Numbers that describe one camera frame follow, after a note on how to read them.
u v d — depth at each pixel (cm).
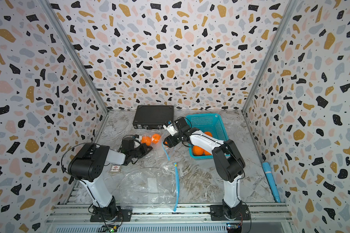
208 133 64
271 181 86
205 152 59
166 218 73
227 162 51
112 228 70
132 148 84
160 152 96
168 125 83
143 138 95
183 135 71
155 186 82
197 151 91
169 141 81
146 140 95
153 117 110
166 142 84
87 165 50
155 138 97
